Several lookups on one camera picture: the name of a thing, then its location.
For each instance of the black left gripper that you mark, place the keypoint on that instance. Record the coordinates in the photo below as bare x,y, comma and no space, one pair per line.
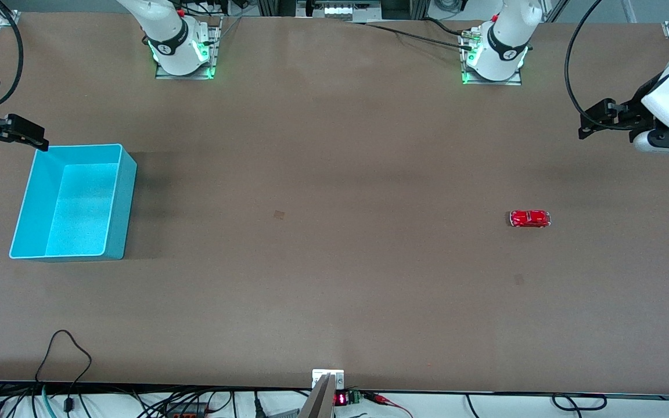
635,118

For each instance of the red beetle toy car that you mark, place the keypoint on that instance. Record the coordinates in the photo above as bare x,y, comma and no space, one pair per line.
529,218

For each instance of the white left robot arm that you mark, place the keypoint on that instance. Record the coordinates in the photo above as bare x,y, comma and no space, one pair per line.
500,52

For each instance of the blue plastic box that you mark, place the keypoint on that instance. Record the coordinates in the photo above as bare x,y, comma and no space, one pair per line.
79,220

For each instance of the metal rack with lights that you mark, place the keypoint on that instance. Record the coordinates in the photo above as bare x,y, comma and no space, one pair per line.
343,8

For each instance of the black power strip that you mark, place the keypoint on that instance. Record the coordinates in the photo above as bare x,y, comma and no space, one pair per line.
186,409

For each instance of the small red digit display module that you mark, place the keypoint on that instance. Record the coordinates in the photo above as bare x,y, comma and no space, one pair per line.
341,399

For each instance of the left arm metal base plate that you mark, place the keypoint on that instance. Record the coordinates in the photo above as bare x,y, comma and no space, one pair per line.
517,80

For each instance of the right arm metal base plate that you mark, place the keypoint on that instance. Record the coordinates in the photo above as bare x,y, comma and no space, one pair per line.
209,58

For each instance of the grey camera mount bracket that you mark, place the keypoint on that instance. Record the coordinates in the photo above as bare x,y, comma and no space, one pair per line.
320,400

